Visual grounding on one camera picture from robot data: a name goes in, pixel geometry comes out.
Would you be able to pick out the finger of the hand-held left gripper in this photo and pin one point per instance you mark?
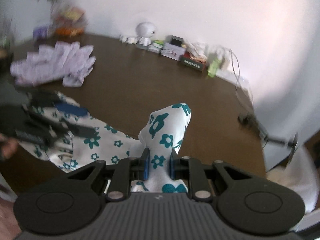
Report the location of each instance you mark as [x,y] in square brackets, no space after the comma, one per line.
[77,130]
[71,110]

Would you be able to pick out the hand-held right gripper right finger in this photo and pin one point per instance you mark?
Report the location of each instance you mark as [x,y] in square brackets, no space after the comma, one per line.
[172,166]

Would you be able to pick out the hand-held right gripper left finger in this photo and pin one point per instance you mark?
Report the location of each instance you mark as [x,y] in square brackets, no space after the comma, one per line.
[146,163]

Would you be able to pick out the white garment with teal flowers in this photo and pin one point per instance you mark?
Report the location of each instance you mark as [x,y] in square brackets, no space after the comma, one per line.
[162,127]

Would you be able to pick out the lilac floral garment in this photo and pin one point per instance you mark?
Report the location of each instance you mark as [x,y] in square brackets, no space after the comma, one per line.
[55,60]

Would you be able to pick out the person's left hand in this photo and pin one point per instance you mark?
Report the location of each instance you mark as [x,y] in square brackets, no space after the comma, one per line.
[8,147]

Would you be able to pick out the purple tissue packet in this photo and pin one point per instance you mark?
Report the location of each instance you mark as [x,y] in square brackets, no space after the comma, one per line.
[42,32]

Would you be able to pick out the stack of colourful snack packets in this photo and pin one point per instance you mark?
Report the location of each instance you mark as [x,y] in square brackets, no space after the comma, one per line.
[71,20]

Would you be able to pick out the dark tissue box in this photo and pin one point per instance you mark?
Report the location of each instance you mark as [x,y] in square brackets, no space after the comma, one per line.
[193,63]

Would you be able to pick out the green liquid bottle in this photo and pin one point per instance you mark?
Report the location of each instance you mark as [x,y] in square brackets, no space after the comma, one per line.
[213,67]

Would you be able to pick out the white power strip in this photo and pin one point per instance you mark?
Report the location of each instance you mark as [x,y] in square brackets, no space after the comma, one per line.
[231,76]

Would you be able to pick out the white round-headed robot toy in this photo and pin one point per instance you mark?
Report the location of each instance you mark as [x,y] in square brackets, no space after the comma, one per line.
[145,31]

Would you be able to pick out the pale printed tin box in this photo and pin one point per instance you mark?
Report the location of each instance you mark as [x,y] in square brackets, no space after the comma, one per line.
[172,52]

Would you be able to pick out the white bag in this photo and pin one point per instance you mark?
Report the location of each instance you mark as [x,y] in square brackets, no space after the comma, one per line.
[290,180]

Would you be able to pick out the crumpled white tissue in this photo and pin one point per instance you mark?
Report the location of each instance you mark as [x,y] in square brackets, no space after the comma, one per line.
[197,48]

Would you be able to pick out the white charger plug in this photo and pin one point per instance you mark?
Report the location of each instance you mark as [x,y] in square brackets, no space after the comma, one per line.
[223,57]

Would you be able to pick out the small black box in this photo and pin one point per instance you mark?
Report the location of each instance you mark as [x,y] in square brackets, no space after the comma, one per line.
[175,41]

